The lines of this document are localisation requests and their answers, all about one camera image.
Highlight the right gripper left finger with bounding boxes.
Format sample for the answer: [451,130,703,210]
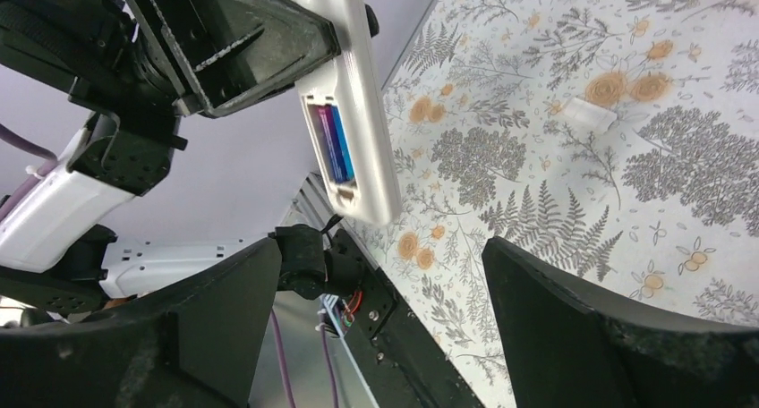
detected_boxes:
[1,238,281,407]

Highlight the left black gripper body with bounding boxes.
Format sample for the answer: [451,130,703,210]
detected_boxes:
[125,0,202,116]

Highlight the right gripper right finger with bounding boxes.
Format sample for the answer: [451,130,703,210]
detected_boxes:
[482,237,758,407]

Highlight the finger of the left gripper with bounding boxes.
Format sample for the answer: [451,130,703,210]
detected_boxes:
[364,4,380,38]
[172,0,341,118]

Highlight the white remote control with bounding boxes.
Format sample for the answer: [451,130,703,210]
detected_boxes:
[290,0,401,226]

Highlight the purple blue battery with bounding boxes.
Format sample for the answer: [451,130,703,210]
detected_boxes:
[329,106,354,183]
[317,106,348,183]

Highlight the white battery cover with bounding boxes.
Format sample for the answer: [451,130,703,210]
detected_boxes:
[559,98,618,134]

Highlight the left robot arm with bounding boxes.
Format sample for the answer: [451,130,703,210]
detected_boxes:
[1,0,380,317]

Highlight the floral table mat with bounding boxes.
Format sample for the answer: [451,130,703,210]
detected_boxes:
[354,0,758,407]

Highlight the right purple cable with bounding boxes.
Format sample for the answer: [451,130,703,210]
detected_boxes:
[269,307,342,408]

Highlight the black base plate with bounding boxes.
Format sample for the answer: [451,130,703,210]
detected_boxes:
[325,229,482,407]

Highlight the aluminium frame rails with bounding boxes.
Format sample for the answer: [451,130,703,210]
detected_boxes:
[281,172,334,229]

